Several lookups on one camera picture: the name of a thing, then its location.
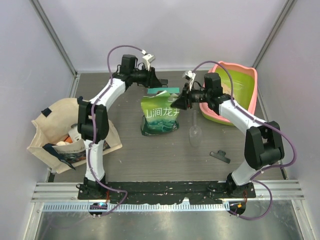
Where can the teal rectangular box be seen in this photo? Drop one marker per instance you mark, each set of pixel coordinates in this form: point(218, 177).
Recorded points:
point(155, 91)

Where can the black bag clip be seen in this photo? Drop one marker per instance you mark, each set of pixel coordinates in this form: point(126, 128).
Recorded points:
point(220, 155)

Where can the aluminium frame rail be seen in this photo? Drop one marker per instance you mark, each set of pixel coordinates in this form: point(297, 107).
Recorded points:
point(62, 197)

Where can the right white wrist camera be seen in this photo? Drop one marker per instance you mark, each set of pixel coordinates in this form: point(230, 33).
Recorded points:
point(190, 76)

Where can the clear plastic scoop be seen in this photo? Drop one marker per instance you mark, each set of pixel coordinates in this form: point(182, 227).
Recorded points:
point(195, 132)

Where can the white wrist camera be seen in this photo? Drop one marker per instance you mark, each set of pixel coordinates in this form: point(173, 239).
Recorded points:
point(147, 59)
point(190, 76)

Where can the items inside tote bag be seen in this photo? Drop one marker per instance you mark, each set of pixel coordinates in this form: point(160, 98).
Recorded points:
point(73, 136)

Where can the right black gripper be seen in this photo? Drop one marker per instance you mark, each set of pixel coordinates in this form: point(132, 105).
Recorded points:
point(184, 101)

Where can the cat litter granules pile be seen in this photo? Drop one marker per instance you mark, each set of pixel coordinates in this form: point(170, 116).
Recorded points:
point(226, 89)

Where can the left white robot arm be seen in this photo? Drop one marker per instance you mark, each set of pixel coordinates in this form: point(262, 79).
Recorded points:
point(93, 122)

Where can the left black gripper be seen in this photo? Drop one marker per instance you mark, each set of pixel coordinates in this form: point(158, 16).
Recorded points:
point(152, 80)

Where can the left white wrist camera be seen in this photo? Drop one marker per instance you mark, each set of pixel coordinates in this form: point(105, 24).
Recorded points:
point(147, 59)

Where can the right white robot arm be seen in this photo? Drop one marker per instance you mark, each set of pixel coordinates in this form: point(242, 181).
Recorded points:
point(263, 143)

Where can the green cat litter bag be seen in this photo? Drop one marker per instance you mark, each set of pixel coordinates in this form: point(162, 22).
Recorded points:
point(158, 115)

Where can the beige canvas tote bag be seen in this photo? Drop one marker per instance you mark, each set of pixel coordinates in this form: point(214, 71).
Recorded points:
point(52, 126)

